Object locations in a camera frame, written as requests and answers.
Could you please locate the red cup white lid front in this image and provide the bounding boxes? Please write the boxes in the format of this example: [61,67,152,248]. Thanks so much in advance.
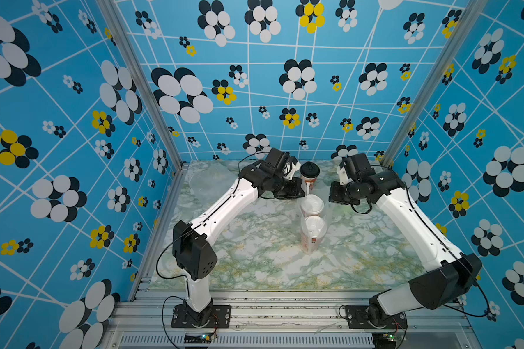
[299,194,325,218]

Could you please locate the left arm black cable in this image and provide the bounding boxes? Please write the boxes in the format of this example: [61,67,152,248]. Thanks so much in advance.
[156,150,272,349]

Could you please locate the right aluminium corner post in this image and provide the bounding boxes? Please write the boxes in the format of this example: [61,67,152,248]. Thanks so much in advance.
[380,0,488,168]

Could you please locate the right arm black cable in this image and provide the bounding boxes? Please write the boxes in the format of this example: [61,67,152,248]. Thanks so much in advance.
[348,164,491,318]

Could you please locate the red cup white lid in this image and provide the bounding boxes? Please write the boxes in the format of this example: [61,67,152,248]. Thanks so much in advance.
[299,194,325,218]
[301,216,328,254]

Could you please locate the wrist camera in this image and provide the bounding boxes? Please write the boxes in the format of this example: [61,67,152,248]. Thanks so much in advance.
[282,156,301,180]
[337,154,376,186]

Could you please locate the red cup black lid right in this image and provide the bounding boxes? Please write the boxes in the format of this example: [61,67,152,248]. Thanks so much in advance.
[300,161,320,196]

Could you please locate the aluminium rail frame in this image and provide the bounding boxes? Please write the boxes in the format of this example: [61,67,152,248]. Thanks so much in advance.
[101,287,481,348]

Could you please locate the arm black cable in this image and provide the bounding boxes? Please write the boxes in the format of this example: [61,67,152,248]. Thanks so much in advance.
[348,164,491,318]
[156,150,272,349]

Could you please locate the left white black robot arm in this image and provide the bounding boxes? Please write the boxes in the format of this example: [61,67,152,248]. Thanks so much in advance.
[171,148,305,326]

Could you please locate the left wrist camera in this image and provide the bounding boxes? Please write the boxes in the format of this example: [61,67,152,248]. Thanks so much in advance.
[282,156,301,180]

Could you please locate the aluminium corner post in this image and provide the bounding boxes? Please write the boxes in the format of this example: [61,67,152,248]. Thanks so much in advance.
[380,0,488,168]
[97,0,183,172]

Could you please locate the clear plastic carrier bag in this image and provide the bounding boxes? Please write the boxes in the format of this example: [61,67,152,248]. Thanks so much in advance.
[298,183,330,254]

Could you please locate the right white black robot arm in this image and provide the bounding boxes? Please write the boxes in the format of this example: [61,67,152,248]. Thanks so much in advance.
[329,167,482,327]

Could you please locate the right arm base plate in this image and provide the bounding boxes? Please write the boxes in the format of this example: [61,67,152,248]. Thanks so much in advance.
[341,305,408,330]

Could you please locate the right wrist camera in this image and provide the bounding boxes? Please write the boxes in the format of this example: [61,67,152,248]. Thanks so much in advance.
[337,154,376,186]

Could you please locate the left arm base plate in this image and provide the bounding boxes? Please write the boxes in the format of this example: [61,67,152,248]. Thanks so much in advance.
[170,303,231,329]

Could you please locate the left aluminium corner post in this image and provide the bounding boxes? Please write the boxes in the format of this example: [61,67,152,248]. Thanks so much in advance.
[97,0,183,172]

